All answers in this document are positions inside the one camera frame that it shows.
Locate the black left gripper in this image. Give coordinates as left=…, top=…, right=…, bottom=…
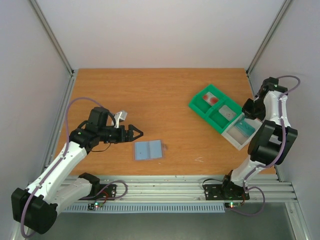
left=99, top=125, right=144, bottom=144

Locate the pink leather card holder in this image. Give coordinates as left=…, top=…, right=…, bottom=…
left=133, top=139, right=165, bottom=161

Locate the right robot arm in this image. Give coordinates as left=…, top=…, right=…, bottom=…
left=220, top=77, right=298, bottom=200

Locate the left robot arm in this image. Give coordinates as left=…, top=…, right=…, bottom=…
left=11, top=107, right=144, bottom=238

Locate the teal card stack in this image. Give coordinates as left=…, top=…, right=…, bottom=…
left=235, top=120, right=256, bottom=137

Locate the red circle card stack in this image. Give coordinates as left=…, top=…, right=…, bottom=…
left=202, top=92, right=219, bottom=106

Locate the white bin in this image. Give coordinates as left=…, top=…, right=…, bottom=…
left=221, top=113, right=262, bottom=151

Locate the small green bin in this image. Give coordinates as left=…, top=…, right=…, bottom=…
left=204, top=98, right=242, bottom=134

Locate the large green bin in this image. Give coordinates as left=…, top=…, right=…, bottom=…
left=188, top=84, right=228, bottom=119

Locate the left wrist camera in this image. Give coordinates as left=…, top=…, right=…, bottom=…
left=113, top=110, right=128, bottom=128

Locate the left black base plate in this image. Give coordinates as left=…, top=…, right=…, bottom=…
left=80, top=184, right=117, bottom=201

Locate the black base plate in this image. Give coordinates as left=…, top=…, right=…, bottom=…
left=80, top=184, right=117, bottom=201
left=204, top=184, right=250, bottom=201

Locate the aluminium front rail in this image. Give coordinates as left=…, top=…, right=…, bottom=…
left=27, top=174, right=298, bottom=203

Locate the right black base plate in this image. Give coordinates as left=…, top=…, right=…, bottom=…
left=204, top=184, right=250, bottom=201

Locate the grey slotted cable duct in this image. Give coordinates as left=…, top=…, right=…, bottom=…
left=63, top=202, right=225, bottom=214

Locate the aluminium frame post right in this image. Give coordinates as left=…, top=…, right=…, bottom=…
left=246, top=0, right=294, bottom=76

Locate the aluminium frame post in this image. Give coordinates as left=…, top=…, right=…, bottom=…
left=28, top=0, right=75, bottom=76
left=246, top=0, right=294, bottom=76

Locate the aluminium frame post left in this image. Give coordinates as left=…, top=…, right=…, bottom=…
left=28, top=0, right=75, bottom=76

